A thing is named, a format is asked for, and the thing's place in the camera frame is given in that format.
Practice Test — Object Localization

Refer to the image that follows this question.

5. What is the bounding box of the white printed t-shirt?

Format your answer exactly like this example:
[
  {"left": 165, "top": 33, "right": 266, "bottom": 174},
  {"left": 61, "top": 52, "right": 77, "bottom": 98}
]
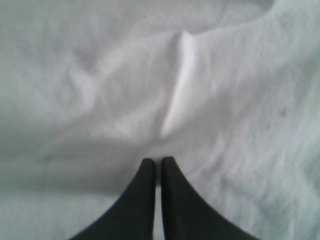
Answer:
[{"left": 0, "top": 0, "right": 320, "bottom": 240}]

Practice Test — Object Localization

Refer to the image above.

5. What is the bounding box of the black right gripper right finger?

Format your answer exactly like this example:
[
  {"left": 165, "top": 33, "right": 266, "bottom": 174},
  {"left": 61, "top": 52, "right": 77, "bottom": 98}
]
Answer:
[{"left": 161, "top": 156, "right": 255, "bottom": 240}]

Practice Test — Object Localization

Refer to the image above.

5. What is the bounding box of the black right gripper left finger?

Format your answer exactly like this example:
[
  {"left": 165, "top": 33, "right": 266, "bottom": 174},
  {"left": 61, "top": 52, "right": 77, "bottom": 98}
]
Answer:
[{"left": 72, "top": 158, "right": 156, "bottom": 240}]

